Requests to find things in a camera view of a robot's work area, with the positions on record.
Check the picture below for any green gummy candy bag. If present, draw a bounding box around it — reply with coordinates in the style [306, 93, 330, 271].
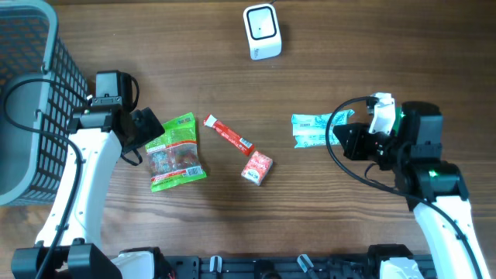
[145, 112, 207, 192]

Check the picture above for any grey plastic mesh basket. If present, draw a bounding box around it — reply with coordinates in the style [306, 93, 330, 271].
[1, 1, 89, 206]

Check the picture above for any white barcode scanner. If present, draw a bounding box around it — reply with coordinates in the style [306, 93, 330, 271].
[243, 3, 282, 60]

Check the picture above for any red small carton box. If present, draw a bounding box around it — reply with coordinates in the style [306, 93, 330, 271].
[241, 151, 273, 186]

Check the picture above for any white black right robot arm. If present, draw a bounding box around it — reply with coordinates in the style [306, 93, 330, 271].
[325, 96, 490, 278]

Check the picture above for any red snack stick packet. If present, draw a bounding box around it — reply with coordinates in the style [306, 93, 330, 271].
[203, 114, 255, 156]

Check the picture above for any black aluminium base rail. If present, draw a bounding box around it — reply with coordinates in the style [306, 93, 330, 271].
[91, 253, 438, 279]

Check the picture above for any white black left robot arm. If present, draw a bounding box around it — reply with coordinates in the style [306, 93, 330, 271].
[11, 71, 174, 278]

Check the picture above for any teal wipes packet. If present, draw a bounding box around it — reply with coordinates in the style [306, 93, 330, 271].
[291, 109, 355, 148]

